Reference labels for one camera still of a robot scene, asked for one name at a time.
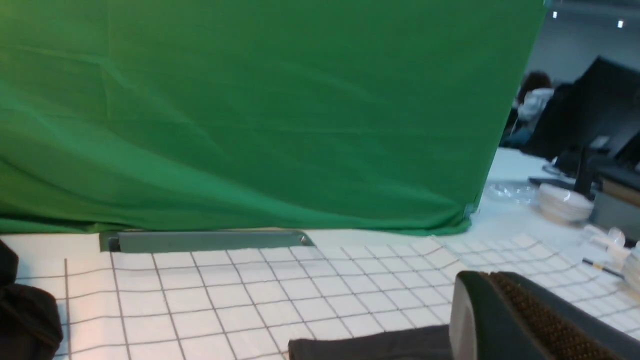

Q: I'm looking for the black crumpled garment pile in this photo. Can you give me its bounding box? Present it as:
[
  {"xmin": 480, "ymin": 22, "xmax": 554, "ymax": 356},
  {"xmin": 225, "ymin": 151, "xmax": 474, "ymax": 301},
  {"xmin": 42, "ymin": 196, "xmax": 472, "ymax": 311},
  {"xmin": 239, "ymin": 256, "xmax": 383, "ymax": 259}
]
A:
[{"xmin": 0, "ymin": 242, "xmax": 64, "ymax": 360}]

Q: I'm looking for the gray long-sleeved shirt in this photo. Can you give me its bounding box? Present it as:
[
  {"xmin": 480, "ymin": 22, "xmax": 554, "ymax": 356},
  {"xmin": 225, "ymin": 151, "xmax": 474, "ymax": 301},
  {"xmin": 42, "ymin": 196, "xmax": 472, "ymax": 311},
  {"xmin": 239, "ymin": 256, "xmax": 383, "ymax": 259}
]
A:
[{"xmin": 287, "ymin": 325, "xmax": 454, "ymax": 360}]

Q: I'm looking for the metal binder clip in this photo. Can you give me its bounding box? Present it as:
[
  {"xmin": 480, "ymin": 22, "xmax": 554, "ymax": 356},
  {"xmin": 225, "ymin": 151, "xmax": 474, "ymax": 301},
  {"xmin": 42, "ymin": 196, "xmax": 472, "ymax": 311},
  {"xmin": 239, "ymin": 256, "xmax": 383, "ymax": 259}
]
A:
[{"xmin": 464, "ymin": 202, "xmax": 480, "ymax": 219}]

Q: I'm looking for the black computer monitor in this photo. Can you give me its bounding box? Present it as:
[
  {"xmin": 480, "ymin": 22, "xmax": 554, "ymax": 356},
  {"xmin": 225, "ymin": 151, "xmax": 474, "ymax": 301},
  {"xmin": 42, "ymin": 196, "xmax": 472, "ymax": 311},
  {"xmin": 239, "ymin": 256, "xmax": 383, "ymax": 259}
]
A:
[{"xmin": 520, "ymin": 56, "xmax": 640, "ymax": 178}]

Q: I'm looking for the green backdrop cloth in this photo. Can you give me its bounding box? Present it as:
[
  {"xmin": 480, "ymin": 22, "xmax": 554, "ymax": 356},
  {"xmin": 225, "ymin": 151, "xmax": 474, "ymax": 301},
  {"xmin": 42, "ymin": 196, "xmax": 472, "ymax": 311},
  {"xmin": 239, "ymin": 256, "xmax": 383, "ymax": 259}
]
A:
[{"xmin": 0, "ymin": 0, "xmax": 549, "ymax": 236}]

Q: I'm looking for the person in white top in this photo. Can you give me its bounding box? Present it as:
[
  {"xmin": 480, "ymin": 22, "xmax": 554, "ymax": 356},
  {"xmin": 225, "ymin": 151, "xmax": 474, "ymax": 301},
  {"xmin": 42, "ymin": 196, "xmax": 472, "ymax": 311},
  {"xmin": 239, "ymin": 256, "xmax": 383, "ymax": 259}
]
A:
[{"xmin": 499, "ymin": 70, "xmax": 554, "ymax": 148}]

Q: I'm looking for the gray metal base bar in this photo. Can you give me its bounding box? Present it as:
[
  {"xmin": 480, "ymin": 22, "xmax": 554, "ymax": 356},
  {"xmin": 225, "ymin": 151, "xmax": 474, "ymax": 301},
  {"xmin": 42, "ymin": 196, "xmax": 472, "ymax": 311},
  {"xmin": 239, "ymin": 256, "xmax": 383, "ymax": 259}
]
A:
[{"xmin": 99, "ymin": 229, "xmax": 315, "ymax": 254}]

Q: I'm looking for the stack of white plates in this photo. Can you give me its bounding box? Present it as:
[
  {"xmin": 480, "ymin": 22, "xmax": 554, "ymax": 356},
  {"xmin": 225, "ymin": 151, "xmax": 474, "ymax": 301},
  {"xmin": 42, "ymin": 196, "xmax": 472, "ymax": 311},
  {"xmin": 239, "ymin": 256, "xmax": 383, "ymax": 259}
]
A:
[{"xmin": 536, "ymin": 183, "xmax": 594, "ymax": 223}]

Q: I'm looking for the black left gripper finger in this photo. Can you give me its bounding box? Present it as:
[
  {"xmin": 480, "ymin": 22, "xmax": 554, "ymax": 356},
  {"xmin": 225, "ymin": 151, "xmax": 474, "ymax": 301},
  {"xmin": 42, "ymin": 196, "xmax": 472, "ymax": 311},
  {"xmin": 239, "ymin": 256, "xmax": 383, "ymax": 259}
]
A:
[{"xmin": 449, "ymin": 271, "xmax": 640, "ymax": 360}]

